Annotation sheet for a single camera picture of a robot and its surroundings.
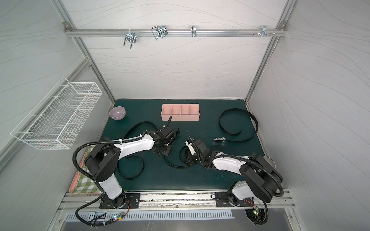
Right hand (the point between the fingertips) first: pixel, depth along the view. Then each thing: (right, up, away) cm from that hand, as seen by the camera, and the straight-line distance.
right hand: (187, 156), depth 88 cm
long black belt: (-4, -1, +1) cm, 4 cm away
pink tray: (-63, -10, -8) cm, 65 cm away
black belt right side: (+25, +10, +6) cm, 27 cm away
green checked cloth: (-58, -13, -9) cm, 60 cm away
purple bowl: (-53, +27, +20) cm, 63 cm away
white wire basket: (-63, +23, -20) cm, 70 cm away
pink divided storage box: (-6, +28, +27) cm, 39 cm away
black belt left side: (-27, -3, -4) cm, 27 cm away
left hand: (-13, +2, +2) cm, 13 cm away
